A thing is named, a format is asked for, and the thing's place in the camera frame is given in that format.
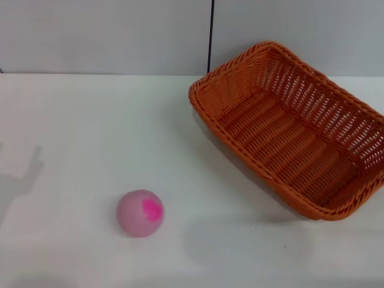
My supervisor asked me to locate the pink felt ball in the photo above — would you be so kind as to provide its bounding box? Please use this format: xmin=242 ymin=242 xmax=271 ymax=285
xmin=116 ymin=189 xmax=166 ymax=239

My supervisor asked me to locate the orange woven plastic basket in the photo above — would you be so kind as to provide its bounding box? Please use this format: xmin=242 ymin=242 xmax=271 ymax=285
xmin=188 ymin=41 xmax=384 ymax=222

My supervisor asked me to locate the black vertical wall strip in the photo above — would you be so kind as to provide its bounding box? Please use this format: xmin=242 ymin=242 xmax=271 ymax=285
xmin=206 ymin=0 xmax=217 ymax=74

